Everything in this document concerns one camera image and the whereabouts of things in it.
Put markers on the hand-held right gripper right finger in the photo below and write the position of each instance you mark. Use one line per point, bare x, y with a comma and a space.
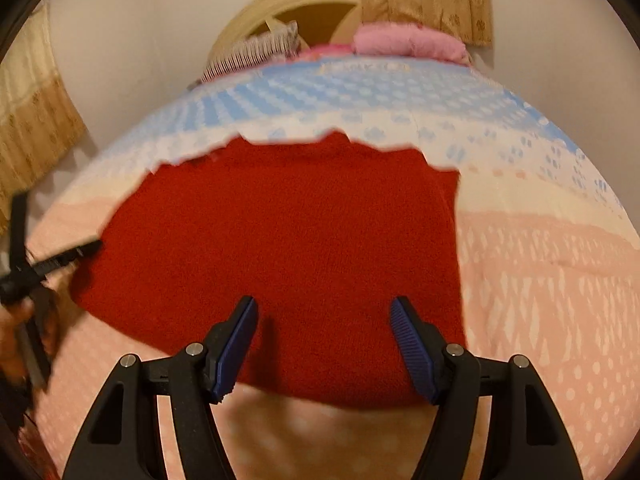
415, 355

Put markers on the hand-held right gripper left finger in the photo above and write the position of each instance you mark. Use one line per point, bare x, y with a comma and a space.
235, 355

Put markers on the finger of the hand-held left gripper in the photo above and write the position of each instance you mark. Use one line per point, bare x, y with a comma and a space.
75, 252

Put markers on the red knitted sweater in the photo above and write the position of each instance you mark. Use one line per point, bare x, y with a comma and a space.
280, 240

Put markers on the wide beige floral curtain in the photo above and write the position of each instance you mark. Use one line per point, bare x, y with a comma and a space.
35, 110

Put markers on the polka-dot bedspread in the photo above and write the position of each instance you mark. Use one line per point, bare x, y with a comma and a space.
540, 285

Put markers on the striped pillow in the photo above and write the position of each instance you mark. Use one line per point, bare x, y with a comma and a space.
250, 52

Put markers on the pink pillow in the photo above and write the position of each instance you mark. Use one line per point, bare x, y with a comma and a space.
410, 40

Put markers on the pink bed sheet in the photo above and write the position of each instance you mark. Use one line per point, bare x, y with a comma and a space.
327, 50

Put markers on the cream wooden headboard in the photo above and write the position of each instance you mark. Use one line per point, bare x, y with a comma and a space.
305, 20

